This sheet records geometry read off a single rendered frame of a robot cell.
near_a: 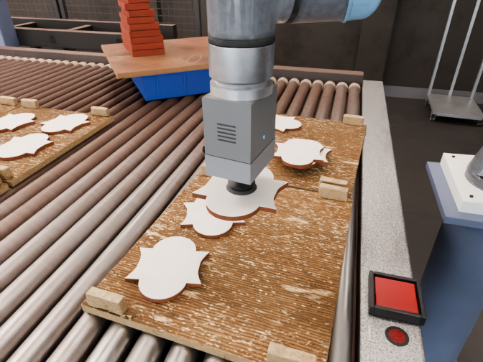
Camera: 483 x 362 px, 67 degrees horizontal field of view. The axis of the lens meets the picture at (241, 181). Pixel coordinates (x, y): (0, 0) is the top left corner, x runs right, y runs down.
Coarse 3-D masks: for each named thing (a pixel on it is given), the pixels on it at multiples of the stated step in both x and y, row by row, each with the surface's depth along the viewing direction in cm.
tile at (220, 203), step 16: (272, 176) 54; (192, 192) 50; (208, 192) 50; (224, 192) 50; (256, 192) 50; (272, 192) 50; (208, 208) 47; (224, 208) 47; (240, 208) 47; (256, 208) 47; (272, 208) 47
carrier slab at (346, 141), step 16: (304, 128) 107; (320, 128) 107; (336, 128) 107; (352, 128) 107; (336, 144) 97; (352, 144) 97; (272, 160) 90; (336, 160) 90; (352, 160) 90; (288, 176) 83; (304, 176) 83; (320, 176) 83; (336, 176) 83; (352, 176) 83
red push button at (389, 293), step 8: (376, 280) 57; (384, 280) 57; (392, 280) 57; (376, 288) 56; (384, 288) 56; (392, 288) 56; (400, 288) 56; (408, 288) 56; (376, 296) 55; (384, 296) 55; (392, 296) 55; (400, 296) 55; (408, 296) 55; (376, 304) 54; (384, 304) 54; (392, 304) 54; (400, 304) 54; (408, 304) 54; (416, 304) 54; (416, 312) 52
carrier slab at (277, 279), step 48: (288, 192) 78; (144, 240) 65; (192, 240) 65; (240, 240) 65; (288, 240) 65; (336, 240) 65; (192, 288) 55; (240, 288) 55; (288, 288) 55; (336, 288) 55; (192, 336) 48; (240, 336) 48; (288, 336) 48
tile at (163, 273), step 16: (176, 240) 63; (144, 256) 60; (160, 256) 60; (176, 256) 60; (192, 256) 60; (144, 272) 57; (160, 272) 57; (176, 272) 57; (192, 272) 57; (144, 288) 54; (160, 288) 54; (176, 288) 54
